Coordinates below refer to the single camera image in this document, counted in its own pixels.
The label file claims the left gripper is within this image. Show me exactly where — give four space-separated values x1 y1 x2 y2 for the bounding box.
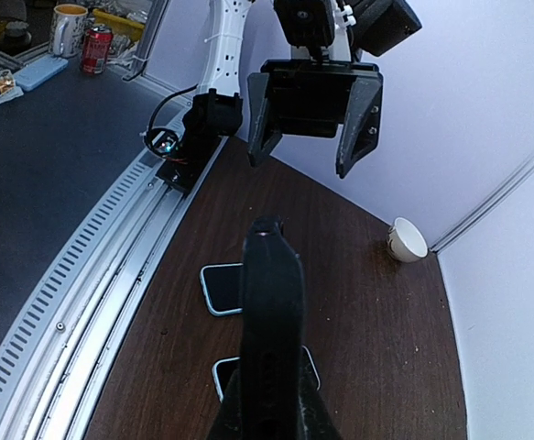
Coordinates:
247 60 383 179

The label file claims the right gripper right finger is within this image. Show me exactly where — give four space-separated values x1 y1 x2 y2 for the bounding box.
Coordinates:
299 347 342 440

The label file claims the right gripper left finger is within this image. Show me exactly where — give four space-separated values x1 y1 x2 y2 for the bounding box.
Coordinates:
206 367 248 440

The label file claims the black phone case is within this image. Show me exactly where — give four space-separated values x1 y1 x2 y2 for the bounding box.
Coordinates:
239 216 305 439

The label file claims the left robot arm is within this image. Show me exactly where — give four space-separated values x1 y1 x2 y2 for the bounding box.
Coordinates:
183 1 422 178

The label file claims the middle blue-cased phone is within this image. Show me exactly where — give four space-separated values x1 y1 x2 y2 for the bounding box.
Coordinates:
212 346 321 402

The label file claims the blue-cased phone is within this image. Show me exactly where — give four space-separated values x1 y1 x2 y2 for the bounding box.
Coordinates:
200 263 242 317
212 346 321 402

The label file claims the left blue-cased phone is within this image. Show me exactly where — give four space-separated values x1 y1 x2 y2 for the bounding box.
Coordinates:
200 263 242 317

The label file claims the light blue phone case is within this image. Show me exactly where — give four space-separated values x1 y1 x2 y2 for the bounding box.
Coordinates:
14 55 69 92

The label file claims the small white cup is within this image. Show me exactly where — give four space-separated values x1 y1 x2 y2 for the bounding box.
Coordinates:
387 217 429 263

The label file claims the yellow tray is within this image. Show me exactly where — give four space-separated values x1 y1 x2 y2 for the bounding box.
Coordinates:
93 8 145 42

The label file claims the red soda can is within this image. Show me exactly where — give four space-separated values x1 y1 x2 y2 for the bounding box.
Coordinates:
81 24 113 75

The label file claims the yellow-rimmed patterned mug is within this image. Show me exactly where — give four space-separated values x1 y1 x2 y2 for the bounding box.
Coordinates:
49 4 89 59

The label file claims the snack packet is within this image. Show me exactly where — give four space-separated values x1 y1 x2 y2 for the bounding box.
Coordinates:
0 70 24 105

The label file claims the right corner aluminium post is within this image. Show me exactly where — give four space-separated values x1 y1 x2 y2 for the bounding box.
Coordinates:
430 151 534 253

